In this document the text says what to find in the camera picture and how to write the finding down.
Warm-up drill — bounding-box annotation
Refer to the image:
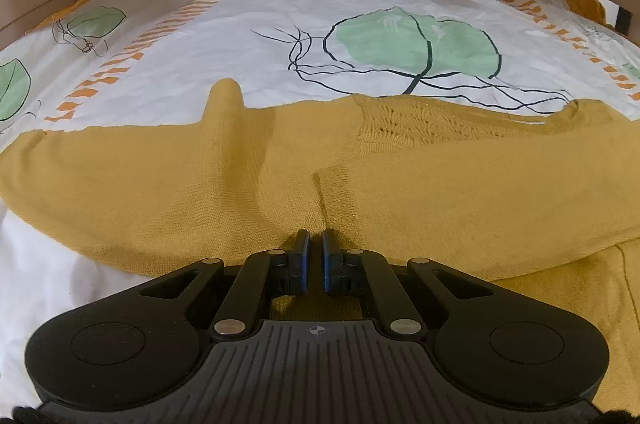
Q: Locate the mustard yellow knit sweater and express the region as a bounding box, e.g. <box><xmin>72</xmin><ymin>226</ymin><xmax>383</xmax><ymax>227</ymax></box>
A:
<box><xmin>1</xmin><ymin>80</ymin><xmax>639</xmax><ymax>411</ymax></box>

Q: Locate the mustard yellow bed sheet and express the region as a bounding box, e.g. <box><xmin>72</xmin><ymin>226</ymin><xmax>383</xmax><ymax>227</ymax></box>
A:
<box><xmin>564</xmin><ymin>0</ymin><xmax>606</xmax><ymax>25</ymax></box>

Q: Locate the white leaf-print duvet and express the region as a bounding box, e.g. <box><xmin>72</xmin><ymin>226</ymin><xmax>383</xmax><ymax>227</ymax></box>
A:
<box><xmin>1</xmin><ymin>0</ymin><xmax>639</xmax><ymax>411</ymax></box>

